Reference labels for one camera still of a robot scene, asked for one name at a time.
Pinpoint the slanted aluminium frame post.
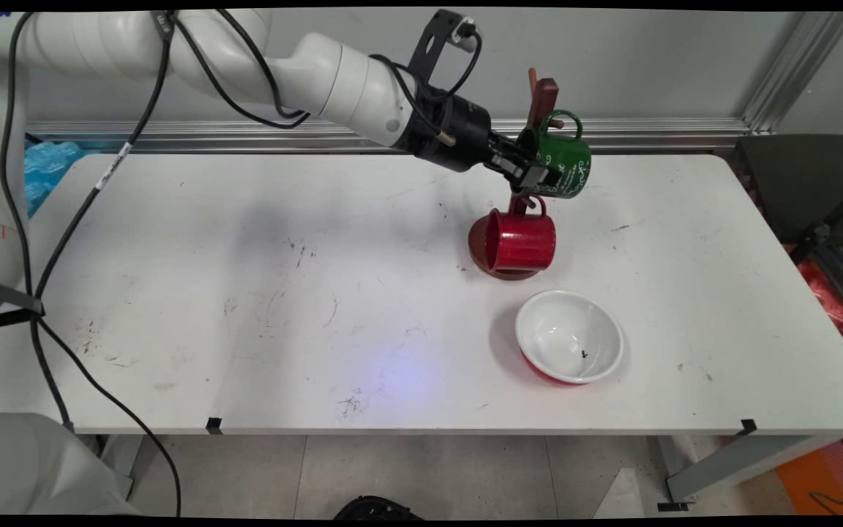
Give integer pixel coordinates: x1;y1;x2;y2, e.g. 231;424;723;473
739;10;843;135

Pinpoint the green enamel mug white print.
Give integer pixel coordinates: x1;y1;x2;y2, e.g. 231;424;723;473
515;109;593;201

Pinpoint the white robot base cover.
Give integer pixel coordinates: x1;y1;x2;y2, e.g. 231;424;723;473
0;411;138;517

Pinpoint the brown wooden mug tree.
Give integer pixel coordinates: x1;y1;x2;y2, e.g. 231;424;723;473
468;68;561;283

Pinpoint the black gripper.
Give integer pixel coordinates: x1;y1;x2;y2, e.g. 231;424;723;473
408;94;552;196

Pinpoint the grey table leg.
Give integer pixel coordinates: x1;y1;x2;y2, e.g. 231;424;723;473
658;435;841;506
95;434;146;503

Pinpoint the orange floor mat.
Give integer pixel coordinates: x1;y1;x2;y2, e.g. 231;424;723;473
776;435;843;517

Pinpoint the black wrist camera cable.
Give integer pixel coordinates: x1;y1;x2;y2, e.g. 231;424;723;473
370;22;484;147

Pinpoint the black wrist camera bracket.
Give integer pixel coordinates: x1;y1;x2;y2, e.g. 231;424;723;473
407;9;481;90

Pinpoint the red enamel mug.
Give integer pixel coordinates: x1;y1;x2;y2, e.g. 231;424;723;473
484;194;558;274

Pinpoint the red bowl white inside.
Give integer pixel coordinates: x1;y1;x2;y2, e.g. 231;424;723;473
514;289;625;387

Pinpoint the black cable strap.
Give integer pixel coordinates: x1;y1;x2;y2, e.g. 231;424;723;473
0;280;47;332

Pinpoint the blue bubble wrap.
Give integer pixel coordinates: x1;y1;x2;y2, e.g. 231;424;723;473
23;140;87;220

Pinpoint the black round object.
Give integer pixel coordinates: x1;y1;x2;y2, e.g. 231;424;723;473
332;495;424;520

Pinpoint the horizontal aluminium frame rail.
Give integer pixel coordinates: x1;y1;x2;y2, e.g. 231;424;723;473
24;117;752;155

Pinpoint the red plastic bag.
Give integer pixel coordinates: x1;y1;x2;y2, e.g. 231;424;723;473
783;244;843;339

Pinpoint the long black robot cable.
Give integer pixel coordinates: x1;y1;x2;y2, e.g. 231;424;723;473
0;10;182;517

